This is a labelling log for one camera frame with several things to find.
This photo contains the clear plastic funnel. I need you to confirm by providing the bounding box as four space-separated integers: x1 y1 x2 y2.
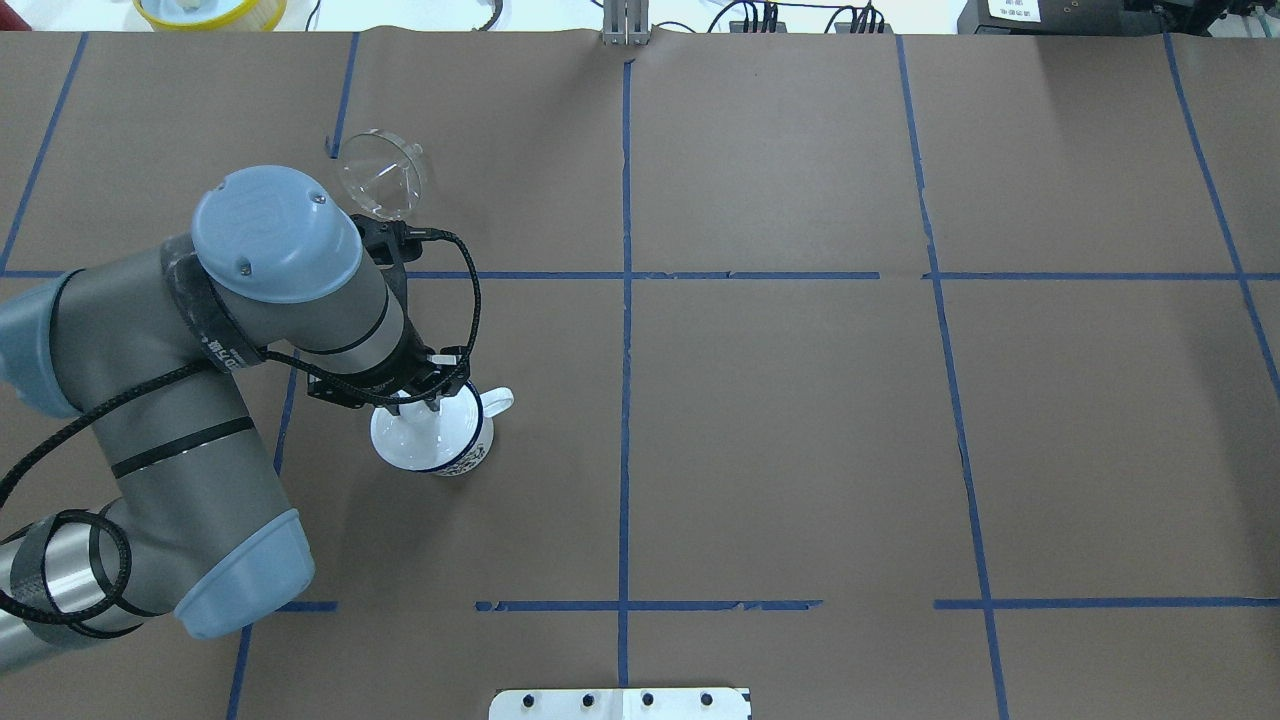
337 129 428 222

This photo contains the white enamel mug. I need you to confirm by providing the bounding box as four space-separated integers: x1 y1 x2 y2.
401 384 517 478

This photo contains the yellow tape roll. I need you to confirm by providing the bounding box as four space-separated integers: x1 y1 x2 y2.
132 1 289 32

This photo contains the black box device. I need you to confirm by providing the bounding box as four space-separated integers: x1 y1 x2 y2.
955 1 1126 37

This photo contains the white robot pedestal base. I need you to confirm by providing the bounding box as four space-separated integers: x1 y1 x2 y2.
488 687 753 719

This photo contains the aluminium frame post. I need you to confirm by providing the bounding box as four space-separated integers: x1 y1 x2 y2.
596 0 652 47

